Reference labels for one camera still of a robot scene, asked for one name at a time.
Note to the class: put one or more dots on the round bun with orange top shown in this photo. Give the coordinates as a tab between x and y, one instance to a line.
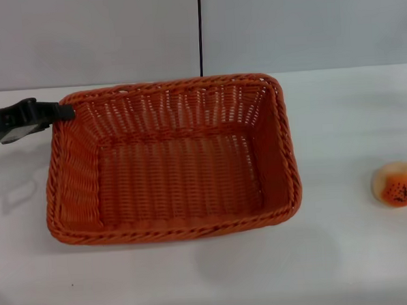
394	185

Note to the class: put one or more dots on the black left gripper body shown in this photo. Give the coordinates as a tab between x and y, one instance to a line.
4	120

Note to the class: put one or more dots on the orange woven wicker basket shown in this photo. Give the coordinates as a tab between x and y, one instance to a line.
177	174

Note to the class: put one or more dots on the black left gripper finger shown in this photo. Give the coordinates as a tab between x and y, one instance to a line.
56	111
21	134

